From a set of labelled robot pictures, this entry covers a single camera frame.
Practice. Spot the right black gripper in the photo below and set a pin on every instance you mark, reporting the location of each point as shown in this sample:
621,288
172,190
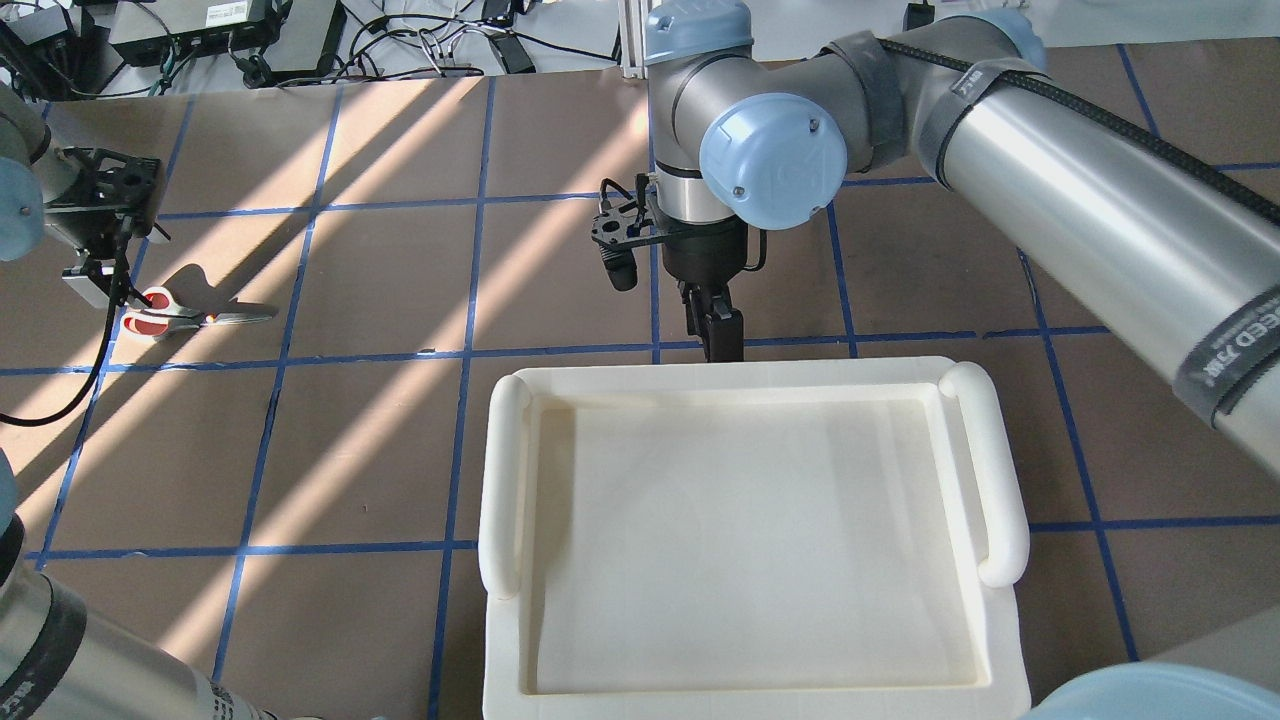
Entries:
704,250

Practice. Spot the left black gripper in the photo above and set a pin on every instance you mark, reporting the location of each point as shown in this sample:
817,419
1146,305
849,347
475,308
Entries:
88,281

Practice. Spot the red and white scissors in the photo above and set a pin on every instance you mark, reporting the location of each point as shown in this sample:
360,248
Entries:
163,316

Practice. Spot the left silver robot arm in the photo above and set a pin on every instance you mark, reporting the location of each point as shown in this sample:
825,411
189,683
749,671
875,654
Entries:
61,660

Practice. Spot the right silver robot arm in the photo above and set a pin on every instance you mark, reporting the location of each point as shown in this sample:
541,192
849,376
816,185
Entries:
1177,259

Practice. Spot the white plastic tray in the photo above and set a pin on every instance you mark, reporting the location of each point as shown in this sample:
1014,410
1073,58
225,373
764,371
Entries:
828,539

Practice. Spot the grey network box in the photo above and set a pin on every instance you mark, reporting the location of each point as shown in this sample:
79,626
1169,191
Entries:
143,32

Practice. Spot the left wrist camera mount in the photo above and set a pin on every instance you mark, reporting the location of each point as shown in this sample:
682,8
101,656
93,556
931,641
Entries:
143,182

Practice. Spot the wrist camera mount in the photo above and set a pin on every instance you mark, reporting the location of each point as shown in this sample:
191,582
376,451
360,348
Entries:
619,227
143,182

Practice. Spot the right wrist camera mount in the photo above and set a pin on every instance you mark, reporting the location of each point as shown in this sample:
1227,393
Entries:
619,227

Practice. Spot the aluminium frame post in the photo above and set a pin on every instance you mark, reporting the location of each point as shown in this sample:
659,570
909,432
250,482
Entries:
631,36

